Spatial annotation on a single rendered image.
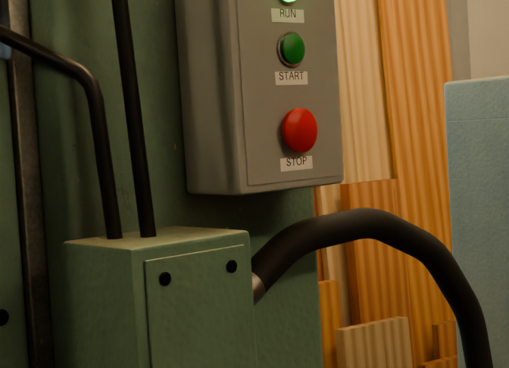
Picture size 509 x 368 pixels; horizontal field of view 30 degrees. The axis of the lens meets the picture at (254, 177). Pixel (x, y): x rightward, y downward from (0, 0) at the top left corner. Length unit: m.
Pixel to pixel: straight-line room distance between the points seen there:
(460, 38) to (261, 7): 2.24
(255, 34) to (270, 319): 0.22
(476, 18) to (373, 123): 0.59
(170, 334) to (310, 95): 0.20
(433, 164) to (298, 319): 1.79
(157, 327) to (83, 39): 0.19
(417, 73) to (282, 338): 1.81
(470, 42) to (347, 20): 0.54
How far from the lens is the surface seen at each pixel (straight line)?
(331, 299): 2.16
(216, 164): 0.63
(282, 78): 0.64
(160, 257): 0.55
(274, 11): 0.64
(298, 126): 0.63
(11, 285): 0.64
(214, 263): 0.58
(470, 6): 2.85
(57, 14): 0.62
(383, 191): 2.31
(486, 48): 2.88
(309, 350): 0.75
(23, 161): 0.64
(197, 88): 0.64
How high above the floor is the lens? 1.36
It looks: 3 degrees down
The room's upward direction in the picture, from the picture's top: 4 degrees counter-clockwise
